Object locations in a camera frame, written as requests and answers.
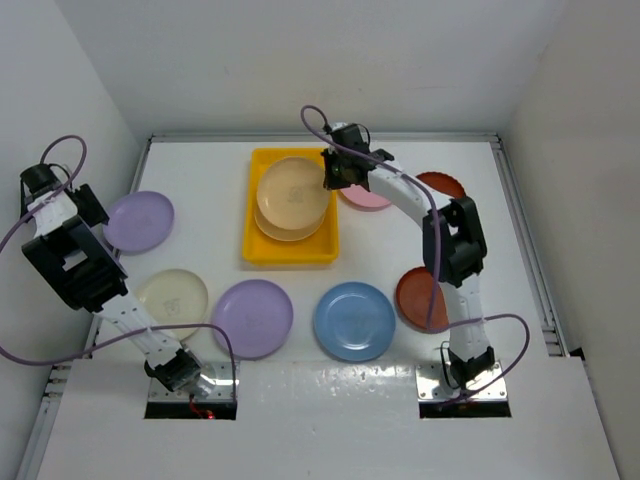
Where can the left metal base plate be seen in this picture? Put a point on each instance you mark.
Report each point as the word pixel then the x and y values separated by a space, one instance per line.
pixel 216 384

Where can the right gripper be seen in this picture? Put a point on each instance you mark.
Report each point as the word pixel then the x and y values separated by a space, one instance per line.
pixel 334 182

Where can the lilac plate front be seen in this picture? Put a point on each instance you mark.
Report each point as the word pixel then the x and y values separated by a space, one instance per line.
pixel 256 315

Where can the blue plate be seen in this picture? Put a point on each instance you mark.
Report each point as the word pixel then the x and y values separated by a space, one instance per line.
pixel 354 322

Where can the brown plate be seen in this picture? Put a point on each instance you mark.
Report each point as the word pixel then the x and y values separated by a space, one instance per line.
pixel 443 183
pixel 413 295

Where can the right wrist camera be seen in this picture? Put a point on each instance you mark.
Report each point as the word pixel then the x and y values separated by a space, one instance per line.
pixel 348 136

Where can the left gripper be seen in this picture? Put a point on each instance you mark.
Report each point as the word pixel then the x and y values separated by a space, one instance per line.
pixel 94 215

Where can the peach plate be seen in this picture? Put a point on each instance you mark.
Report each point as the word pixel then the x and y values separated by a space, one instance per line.
pixel 291 194
pixel 285 235

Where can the cream plate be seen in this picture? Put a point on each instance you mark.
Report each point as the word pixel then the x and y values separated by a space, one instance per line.
pixel 175 297

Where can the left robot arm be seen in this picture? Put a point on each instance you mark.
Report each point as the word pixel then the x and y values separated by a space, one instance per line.
pixel 85 274

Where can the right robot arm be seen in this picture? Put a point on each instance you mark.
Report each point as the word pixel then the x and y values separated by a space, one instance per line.
pixel 453 246

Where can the yellow plastic bin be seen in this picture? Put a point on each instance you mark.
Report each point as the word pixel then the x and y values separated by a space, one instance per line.
pixel 320 248

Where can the lilac plate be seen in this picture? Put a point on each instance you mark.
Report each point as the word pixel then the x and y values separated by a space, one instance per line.
pixel 139 222
pixel 256 315

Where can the pink plate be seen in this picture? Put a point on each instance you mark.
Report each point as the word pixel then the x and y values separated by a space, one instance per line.
pixel 358 197

